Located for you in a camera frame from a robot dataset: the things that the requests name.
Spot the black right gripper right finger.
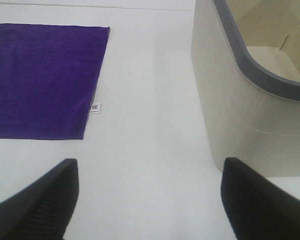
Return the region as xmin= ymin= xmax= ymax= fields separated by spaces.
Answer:
xmin=220 ymin=157 xmax=300 ymax=240

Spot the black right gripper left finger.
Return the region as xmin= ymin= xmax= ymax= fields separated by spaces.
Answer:
xmin=0 ymin=158 xmax=79 ymax=240

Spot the purple towel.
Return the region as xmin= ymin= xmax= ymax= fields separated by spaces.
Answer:
xmin=0 ymin=23 xmax=110 ymax=140

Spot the beige fabric storage bin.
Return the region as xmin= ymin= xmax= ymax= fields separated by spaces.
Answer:
xmin=190 ymin=0 xmax=300 ymax=177

